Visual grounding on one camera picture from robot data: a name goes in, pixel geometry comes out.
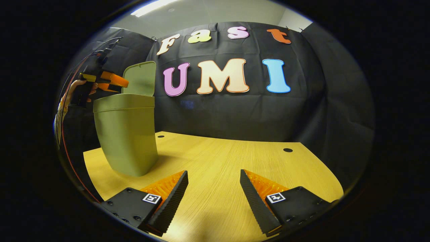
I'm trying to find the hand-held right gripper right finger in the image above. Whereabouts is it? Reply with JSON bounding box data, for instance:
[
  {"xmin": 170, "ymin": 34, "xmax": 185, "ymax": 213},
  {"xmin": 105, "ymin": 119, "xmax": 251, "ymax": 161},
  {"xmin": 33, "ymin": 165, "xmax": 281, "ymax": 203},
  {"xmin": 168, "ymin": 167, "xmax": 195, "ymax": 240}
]
[{"xmin": 240, "ymin": 169, "xmax": 338, "ymax": 236}]

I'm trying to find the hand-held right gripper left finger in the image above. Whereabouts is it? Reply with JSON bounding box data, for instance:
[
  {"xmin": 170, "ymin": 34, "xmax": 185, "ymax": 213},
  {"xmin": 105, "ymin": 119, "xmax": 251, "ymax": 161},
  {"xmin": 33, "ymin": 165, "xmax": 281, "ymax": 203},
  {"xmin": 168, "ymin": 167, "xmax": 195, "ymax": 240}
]
[{"xmin": 100, "ymin": 170, "xmax": 189, "ymax": 237}]

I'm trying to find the green desktop garbage bin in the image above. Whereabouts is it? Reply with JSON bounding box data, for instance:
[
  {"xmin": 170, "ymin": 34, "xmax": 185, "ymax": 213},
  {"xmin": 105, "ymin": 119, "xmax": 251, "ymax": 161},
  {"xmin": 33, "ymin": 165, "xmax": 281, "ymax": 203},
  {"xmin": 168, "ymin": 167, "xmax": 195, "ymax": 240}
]
[{"xmin": 93, "ymin": 61, "xmax": 159, "ymax": 178}]

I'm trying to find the wooden desktop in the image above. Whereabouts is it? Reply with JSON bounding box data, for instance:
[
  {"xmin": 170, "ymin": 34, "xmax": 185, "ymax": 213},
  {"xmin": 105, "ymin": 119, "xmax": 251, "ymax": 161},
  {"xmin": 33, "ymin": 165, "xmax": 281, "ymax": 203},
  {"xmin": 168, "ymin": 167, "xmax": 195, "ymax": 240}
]
[{"xmin": 83, "ymin": 131, "xmax": 344, "ymax": 242}]

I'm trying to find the ceiling light panel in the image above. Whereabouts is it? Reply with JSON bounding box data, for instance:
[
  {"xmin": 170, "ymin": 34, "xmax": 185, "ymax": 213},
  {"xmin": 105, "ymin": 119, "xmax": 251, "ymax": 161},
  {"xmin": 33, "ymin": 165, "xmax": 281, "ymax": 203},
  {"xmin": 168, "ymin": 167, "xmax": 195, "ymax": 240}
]
[{"xmin": 130, "ymin": 0, "xmax": 179, "ymax": 17}]

